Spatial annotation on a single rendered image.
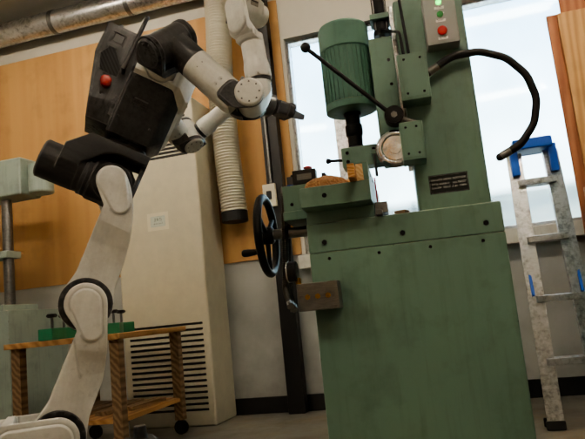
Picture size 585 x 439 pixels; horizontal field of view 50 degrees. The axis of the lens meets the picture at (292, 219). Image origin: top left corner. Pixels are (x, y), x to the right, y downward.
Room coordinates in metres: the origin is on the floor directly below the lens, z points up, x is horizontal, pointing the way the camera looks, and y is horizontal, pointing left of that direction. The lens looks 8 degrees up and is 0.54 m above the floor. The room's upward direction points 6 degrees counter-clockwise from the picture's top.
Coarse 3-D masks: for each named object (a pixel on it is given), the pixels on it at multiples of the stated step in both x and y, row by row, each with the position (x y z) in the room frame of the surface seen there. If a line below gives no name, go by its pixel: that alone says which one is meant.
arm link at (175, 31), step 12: (168, 24) 1.63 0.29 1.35; (180, 24) 1.62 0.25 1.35; (156, 36) 1.57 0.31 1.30; (168, 36) 1.59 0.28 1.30; (180, 36) 1.61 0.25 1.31; (168, 48) 1.59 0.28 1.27; (180, 48) 1.60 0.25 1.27; (192, 48) 1.60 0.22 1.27; (168, 60) 1.61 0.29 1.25; (180, 60) 1.61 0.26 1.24; (180, 72) 1.64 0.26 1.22
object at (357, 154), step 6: (372, 144) 2.05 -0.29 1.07; (342, 150) 2.06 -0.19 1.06; (348, 150) 2.06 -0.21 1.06; (354, 150) 2.06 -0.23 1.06; (360, 150) 2.05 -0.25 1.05; (366, 150) 2.05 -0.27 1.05; (342, 156) 2.06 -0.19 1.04; (348, 156) 2.06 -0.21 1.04; (354, 156) 2.06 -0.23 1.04; (360, 156) 2.05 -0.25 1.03; (366, 156) 2.05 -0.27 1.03; (372, 156) 2.05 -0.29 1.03; (342, 162) 2.07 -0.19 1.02; (348, 162) 2.06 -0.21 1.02; (354, 162) 2.06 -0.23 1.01; (360, 162) 2.05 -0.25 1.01; (372, 162) 2.05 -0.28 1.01; (378, 162) 2.04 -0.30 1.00; (372, 168) 2.11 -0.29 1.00
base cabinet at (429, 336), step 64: (320, 256) 1.90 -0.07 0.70; (384, 256) 1.86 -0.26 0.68; (448, 256) 1.83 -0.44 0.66; (320, 320) 1.90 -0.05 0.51; (384, 320) 1.87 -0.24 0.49; (448, 320) 1.83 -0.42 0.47; (512, 320) 1.80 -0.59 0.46; (384, 384) 1.87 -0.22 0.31; (448, 384) 1.84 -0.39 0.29; (512, 384) 1.81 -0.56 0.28
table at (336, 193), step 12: (360, 180) 1.80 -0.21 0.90; (300, 192) 1.83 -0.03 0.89; (312, 192) 1.82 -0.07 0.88; (324, 192) 1.81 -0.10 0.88; (336, 192) 1.81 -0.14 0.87; (348, 192) 1.80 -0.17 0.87; (360, 192) 1.80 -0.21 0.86; (372, 192) 1.87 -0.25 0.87; (300, 204) 1.83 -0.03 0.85; (312, 204) 1.82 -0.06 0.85; (324, 204) 1.82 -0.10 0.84; (336, 204) 1.82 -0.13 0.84; (348, 204) 1.84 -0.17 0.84; (360, 204) 1.86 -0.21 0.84; (372, 204) 1.88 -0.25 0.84; (288, 216) 2.05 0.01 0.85; (300, 216) 2.04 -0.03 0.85
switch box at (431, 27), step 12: (432, 0) 1.87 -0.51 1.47; (444, 0) 1.86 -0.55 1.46; (432, 12) 1.87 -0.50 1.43; (444, 12) 1.86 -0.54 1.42; (432, 24) 1.87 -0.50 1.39; (444, 24) 1.86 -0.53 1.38; (456, 24) 1.86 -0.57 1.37; (432, 36) 1.87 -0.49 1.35; (444, 36) 1.86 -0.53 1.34; (456, 36) 1.86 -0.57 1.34; (432, 48) 1.90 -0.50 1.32; (444, 48) 1.91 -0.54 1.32
